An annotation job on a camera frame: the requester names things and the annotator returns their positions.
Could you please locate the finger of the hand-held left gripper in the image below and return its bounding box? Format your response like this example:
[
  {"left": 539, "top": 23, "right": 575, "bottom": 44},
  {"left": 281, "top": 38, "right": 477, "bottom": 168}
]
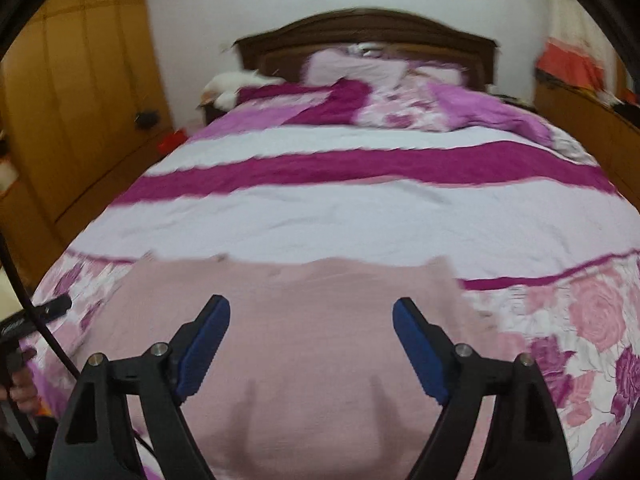
[{"left": 30, "top": 293, "right": 72, "bottom": 322}]

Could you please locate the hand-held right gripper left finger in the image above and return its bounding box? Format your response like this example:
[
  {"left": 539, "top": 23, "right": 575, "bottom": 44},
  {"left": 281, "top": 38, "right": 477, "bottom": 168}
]
[{"left": 46, "top": 294, "right": 232, "bottom": 480}]

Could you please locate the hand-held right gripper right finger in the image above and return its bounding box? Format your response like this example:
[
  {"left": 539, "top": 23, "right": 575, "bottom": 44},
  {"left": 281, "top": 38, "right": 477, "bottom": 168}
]
[{"left": 392, "top": 296, "right": 574, "bottom": 480}]

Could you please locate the pink knitted cardigan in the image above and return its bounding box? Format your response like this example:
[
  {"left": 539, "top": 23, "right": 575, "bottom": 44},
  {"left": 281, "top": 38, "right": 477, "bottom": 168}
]
[{"left": 70, "top": 255, "right": 501, "bottom": 480}]

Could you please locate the person's left hand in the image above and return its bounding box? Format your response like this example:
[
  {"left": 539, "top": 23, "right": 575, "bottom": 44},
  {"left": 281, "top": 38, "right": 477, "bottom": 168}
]
[{"left": 0, "top": 349, "right": 42, "bottom": 417}]

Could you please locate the pale packet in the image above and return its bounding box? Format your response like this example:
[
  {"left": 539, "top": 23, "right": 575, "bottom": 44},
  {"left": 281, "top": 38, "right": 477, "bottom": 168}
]
[{"left": 0, "top": 154, "right": 20, "bottom": 197}]

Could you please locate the rose print bedsheet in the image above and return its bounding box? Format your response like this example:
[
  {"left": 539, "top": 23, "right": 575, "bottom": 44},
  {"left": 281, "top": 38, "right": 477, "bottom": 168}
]
[{"left": 20, "top": 249, "right": 640, "bottom": 480}]

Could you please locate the magenta white striped blanket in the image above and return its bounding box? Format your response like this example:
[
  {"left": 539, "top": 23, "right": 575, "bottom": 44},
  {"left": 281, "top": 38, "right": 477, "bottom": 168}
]
[{"left": 111, "top": 81, "right": 640, "bottom": 292}]

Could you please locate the brown wooden wardrobe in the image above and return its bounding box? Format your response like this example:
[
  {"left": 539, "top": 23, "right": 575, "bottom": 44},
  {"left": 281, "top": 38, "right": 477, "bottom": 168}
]
[{"left": 0, "top": 0, "right": 177, "bottom": 273}]

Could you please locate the small red bag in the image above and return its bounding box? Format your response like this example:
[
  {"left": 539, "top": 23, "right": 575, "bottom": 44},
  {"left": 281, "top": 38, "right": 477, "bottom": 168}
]
[{"left": 158, "top": 129, "right": 188, "bottom": 154}]

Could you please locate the small black bag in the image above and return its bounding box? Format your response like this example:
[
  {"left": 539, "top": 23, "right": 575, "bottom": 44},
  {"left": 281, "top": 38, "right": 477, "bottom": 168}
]
[{"left": 134, "top": 109, "right": 162, "bottom": 131}]

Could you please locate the dark wooden nightstand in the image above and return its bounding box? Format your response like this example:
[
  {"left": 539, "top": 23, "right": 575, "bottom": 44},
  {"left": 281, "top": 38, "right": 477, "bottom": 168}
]
[{"left": 197, "top": 100, "right": 227, "bottom": 127}]

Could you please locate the purple floral quilt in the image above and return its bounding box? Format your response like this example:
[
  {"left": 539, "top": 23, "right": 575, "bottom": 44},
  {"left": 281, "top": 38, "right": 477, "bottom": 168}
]
[{"left": 351, "top": 77, "right": 568, "bottom": 150}]

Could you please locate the white plush toy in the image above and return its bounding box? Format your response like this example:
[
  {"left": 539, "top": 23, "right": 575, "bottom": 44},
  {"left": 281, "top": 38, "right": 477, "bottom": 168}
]
[{"left": 201, "top": 71, "right": 287, "bottom": 110}]

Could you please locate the brown wooden cabinet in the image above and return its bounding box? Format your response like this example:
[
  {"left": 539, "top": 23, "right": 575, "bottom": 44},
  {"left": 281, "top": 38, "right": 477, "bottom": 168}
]
[{"left": 531, "top": 80, "right": 640, "bottom": 203}]

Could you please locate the lilac pillow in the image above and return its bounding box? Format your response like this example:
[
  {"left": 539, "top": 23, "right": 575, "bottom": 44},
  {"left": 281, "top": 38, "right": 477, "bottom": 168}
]
[{"left": 301, "top": 48, "right": 465, "bottom": 89}]

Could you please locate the orange striped cloth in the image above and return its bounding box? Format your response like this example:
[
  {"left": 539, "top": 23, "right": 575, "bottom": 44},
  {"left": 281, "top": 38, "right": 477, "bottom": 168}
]
[{"left": 534, "top": 39, "right": 617, "bottom": 97}]

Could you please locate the dark wooden headboard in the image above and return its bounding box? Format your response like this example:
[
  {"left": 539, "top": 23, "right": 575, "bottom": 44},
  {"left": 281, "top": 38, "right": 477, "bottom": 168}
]
[{"left": 235, "top": 8, "right": 499, "bottom": 95}]

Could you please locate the cream patterned curtain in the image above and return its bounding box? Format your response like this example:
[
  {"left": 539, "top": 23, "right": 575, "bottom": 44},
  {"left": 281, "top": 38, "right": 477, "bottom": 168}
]
[{"left": 545, "top": 0, "right": 618, "bottom": 52}]

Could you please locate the black cable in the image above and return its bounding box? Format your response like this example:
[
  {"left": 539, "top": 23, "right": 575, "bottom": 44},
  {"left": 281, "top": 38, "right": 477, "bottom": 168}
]
[{"left": 0, "top": 237, "right": 153, "bottom": 453}]

